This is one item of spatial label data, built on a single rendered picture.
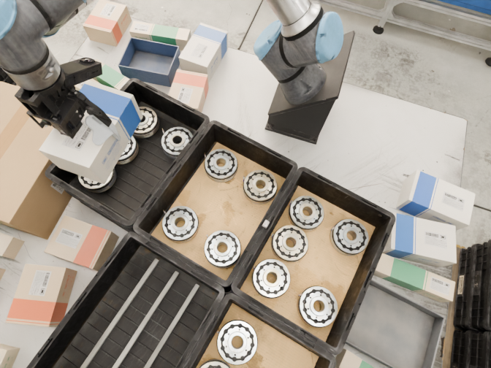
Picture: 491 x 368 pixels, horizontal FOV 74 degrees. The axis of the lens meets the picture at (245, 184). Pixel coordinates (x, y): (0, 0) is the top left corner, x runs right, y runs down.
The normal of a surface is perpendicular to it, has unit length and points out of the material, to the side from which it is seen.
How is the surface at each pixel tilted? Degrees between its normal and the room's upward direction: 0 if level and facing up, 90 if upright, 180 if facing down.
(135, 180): 0
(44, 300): 0
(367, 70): 0
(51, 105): 90
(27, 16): 67
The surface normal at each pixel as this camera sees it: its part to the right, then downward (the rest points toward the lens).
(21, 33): 0.87, 0.45
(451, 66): 0.04, -0.38
